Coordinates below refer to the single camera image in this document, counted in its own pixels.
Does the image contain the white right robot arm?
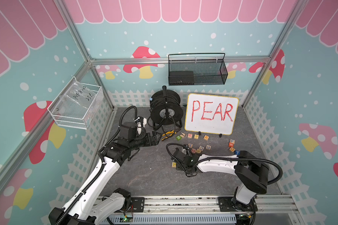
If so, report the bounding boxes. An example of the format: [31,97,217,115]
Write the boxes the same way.
[170,149,283,212]

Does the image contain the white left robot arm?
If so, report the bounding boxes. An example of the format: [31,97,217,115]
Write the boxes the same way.
[48,131,161,225]

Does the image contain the whiteboard with red PEAR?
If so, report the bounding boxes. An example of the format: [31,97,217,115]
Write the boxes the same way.
[185,93,239,136]

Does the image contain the black box in basket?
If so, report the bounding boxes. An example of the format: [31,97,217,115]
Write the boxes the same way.
[168,71,195,86]

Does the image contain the yellow handled pliers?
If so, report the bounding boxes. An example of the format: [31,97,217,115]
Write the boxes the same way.
[161,130,177,141]

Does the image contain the black cable reel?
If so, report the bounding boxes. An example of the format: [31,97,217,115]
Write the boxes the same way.
[149,85,184,131]

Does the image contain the clear plastic wall bin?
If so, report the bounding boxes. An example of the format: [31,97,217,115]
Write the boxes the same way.
[48,77,104,129]

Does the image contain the black mesh wall basket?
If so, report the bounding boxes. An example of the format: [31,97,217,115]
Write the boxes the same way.
[168,52,228,86]

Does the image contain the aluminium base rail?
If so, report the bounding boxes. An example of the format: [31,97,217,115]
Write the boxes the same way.
[101,195,304,225]

